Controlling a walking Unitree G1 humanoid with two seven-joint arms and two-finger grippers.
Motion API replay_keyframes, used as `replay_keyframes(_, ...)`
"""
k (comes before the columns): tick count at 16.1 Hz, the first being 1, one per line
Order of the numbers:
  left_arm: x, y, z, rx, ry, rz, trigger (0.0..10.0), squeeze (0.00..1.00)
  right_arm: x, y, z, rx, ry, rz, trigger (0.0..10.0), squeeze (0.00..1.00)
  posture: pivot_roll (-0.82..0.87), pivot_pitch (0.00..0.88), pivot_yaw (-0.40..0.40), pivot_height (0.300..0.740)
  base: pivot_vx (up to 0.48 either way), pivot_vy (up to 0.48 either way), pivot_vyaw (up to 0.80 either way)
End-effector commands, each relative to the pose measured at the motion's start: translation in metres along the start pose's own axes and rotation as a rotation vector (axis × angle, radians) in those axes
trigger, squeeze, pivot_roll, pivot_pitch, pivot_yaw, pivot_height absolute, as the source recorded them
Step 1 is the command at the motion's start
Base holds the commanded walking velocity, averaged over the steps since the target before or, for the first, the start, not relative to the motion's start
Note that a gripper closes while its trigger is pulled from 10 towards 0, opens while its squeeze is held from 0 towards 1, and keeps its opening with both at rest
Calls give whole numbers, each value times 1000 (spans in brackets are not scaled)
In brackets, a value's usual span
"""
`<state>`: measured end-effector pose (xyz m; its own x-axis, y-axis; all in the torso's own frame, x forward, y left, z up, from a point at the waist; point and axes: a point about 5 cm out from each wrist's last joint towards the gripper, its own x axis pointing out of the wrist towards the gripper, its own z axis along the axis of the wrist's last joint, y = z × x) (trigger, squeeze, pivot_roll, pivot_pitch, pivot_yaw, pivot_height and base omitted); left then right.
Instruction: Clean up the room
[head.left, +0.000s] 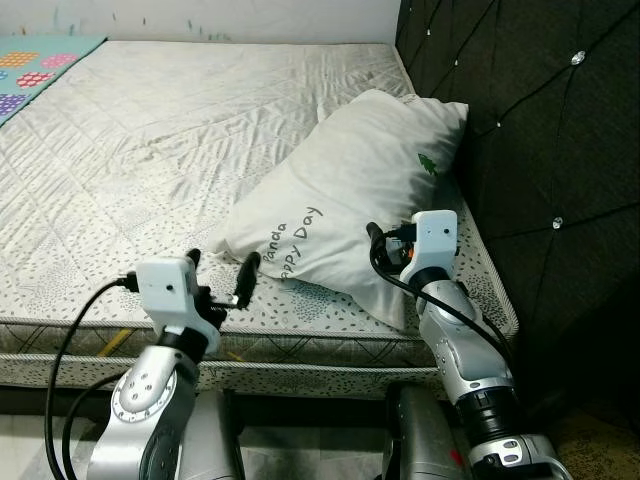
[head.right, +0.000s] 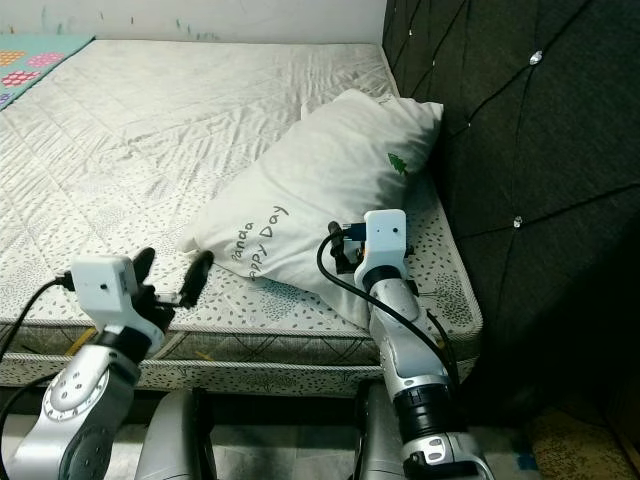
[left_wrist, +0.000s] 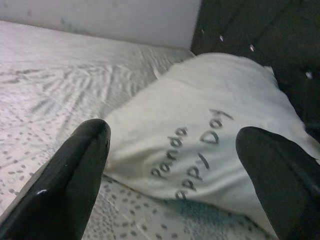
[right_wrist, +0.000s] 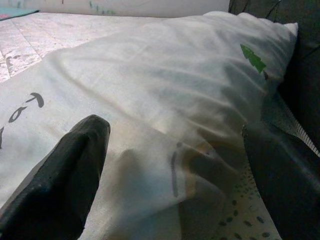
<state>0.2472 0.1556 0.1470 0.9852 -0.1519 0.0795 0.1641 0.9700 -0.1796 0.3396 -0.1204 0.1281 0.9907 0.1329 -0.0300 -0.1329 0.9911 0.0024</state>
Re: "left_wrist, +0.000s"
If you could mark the grey quilted mattress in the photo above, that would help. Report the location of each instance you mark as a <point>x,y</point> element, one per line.
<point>62,82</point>

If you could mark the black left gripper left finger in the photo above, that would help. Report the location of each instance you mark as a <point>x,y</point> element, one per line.
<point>57,190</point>

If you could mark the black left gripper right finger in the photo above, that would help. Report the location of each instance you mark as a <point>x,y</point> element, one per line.
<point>287,190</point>

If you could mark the black tufted headboard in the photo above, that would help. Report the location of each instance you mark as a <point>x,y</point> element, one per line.
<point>262,25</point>

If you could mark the white pillow with black lettering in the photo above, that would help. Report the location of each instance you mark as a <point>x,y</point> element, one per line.
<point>200,100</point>

